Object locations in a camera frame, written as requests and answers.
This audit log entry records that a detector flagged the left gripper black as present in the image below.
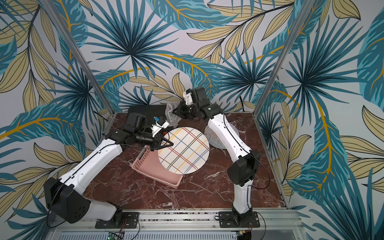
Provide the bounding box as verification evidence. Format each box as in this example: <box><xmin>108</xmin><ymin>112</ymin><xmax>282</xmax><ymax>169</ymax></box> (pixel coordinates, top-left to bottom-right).
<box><xmin>134</xmin><ymin>129</ymin><xmax>174</xmax><ymax>151</ymax></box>

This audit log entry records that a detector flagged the grey microfibre cloth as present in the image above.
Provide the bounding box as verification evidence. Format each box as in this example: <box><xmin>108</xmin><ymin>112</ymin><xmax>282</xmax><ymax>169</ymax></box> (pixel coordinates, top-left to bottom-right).
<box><xmin>165</xmin><ymin>102</ymin><xmax>182</xmax><ymax>127</ymax></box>

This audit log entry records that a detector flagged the white plaid striped plate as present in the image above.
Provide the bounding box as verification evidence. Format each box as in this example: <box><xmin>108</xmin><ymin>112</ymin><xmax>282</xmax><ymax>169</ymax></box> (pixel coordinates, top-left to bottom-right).
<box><xmin>158</xmin><ymin>127</ymin><xmax>210</xmax><ymax>175</ymax></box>

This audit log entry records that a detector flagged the pink plastic basket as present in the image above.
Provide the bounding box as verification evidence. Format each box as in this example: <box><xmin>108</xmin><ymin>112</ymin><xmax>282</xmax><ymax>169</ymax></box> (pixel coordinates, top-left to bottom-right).
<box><xmin>132</xmin><ymin>146</ymin><xmax>183</xmax><ymax>189</ymax></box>

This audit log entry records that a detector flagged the colourful squiggle pattern plate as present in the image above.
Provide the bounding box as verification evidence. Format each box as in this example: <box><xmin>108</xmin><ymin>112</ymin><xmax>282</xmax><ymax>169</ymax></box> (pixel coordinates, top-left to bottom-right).
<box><xmin>204</xmin><ymin>123</ymin><xmax>240</xmax><ymax>150</ymax></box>

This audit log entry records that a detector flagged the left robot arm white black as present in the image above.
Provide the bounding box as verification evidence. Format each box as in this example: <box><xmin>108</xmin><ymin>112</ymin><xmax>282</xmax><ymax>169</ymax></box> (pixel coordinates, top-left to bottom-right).
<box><xmin>44</xmin><ymin>113</ymin><xmax>173</xmax><ymax>224</ymax></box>

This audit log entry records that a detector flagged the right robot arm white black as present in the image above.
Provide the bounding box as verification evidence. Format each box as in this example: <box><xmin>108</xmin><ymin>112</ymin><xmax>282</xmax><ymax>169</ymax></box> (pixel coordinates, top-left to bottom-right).
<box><xmin>173</xmin><ymin>87</ymin><xmax>260</xmax><ymax>226</ymax></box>

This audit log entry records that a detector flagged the black plastic tool case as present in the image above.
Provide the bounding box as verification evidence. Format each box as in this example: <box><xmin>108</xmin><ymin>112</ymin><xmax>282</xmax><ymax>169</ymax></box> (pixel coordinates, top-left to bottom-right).
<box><xmin>128</xmin><ymin>105</ymin><xmax>167</xmax><ymax>121</ymax></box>

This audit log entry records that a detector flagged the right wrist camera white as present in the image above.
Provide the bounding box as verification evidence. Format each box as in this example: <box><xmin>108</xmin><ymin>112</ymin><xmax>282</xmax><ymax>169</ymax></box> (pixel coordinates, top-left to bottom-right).
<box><xmin>183</xmin><ymin>89</ymin><xmax>194</xmax><ymax>106</ymax></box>

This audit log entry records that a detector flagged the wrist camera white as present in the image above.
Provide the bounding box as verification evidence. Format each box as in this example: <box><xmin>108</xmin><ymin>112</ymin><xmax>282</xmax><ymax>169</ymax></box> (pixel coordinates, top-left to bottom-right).
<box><xmin>151</xmin><ymin>117</ymin><xmax>170</xmax><ymax>137</ymax></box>
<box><xmin>183</xmin><ymin>89</ymin><xmax>194</xmax><ymax>106</ymax></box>

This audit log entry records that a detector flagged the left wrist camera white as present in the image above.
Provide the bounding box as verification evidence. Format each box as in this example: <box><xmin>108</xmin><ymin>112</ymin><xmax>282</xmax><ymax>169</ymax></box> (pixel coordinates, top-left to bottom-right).
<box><xmin>151</xmin><ymin>117</ymin><xmax>170</xmax><ymax>137</ymax></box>

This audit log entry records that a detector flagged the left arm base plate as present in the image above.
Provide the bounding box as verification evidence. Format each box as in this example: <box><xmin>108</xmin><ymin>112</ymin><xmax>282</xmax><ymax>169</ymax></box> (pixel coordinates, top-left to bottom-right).
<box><xmin>95</xmin><ymin>212</ymin><xmax>140</xmax><ymax>229</ymax></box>

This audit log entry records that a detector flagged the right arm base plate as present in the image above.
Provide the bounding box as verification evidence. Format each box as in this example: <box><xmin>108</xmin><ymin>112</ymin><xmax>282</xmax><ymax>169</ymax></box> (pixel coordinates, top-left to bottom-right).
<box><xmin>214</xmin><ymin>211</ymin><xmax>261</xmax><ymax>229</ymax></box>

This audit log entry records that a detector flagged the right aluminium frame post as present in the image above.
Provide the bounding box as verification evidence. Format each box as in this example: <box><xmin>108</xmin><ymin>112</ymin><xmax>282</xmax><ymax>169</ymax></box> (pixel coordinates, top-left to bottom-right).
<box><xmin>253</xmin><ymin>0</ymin><xmax>315</xmax><ymax>118</ymax></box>

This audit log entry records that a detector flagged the aluminium frame post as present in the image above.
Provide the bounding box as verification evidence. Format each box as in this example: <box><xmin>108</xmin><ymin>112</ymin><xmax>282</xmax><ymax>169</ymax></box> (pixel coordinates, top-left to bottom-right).
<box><xmin>253</xmin><ymin>0</ymin><xmax>315</xmax><ymax>118</ymax></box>
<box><xmin>40</xmin><ymin>0</ymin><xmax>115</xmax><ymax>115</ymax></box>

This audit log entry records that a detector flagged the left aluminium frame post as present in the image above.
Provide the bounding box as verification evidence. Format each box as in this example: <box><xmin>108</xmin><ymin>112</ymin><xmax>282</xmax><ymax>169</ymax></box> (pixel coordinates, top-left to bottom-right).
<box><xmin>40</xmin><ymin>0</ymin><xmax>115</xmax><ymax>115</ymax></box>

